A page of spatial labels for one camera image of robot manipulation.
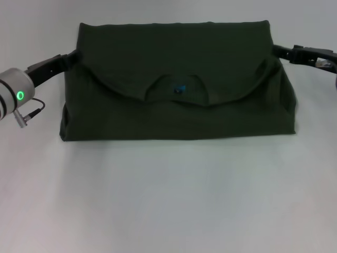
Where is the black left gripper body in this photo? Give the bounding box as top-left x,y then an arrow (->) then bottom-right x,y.
25,54 -> 68,89

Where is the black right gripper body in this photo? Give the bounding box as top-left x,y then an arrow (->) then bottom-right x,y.
289,44 -> 337,72

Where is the dark green FREE T-shirt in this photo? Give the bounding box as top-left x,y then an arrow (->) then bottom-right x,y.
58,21 -> 298,143

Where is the left gripper cable with plug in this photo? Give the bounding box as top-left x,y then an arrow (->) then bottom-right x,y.
13,98 -> 46,129

